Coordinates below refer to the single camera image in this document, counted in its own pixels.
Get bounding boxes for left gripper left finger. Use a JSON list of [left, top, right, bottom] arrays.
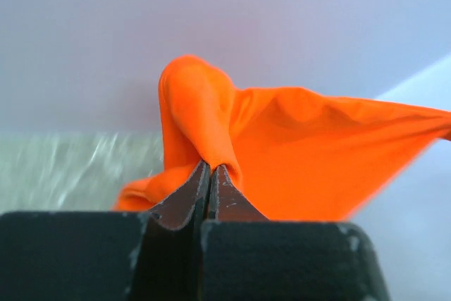
[[1, 162, 210, 300]]

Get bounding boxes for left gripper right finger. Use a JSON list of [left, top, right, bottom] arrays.
[[201, 166, 390, 300]]

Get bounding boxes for orange t-shirt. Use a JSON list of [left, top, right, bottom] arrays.
[[115, 56, 450, 221]]

